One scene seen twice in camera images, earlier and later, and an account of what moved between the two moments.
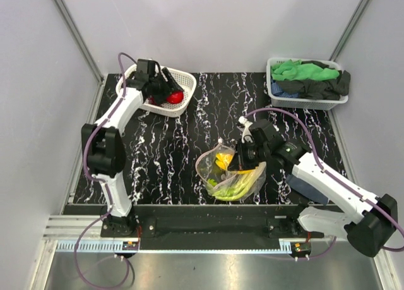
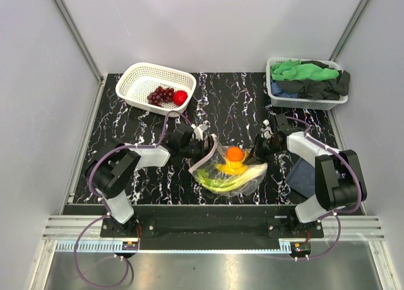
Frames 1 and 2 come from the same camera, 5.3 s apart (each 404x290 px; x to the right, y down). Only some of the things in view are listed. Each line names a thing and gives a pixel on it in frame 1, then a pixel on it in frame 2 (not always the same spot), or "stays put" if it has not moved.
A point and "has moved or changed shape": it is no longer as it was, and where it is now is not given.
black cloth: x=329 y=88 stays put
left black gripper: x=161 y=98 to x=210 y=145
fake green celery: x=238 y=189 to x=206 y=182
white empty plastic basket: x=185 y=82 stays put
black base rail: x=209 y=227 stays put
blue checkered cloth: x=276 y=90 stays put
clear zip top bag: x=213 y=166 stays put
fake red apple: x=175 y=97 has moved or changed shape
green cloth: x=288 y=69 stays put
